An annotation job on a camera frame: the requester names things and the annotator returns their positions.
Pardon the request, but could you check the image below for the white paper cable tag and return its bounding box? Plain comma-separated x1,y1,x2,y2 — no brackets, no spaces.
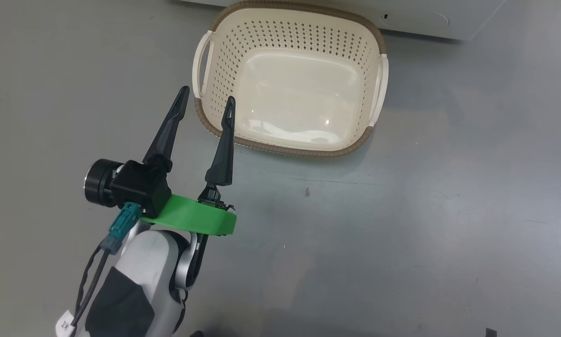
56,310,76,337

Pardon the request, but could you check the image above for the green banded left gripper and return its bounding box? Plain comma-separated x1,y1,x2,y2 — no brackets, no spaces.
140,86,238,237

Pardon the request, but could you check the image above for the white front-load washing machine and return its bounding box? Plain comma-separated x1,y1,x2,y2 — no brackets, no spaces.
182,0,508,42

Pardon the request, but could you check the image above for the cream perforated laundry basket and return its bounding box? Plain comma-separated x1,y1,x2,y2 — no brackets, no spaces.
192,0,389,158

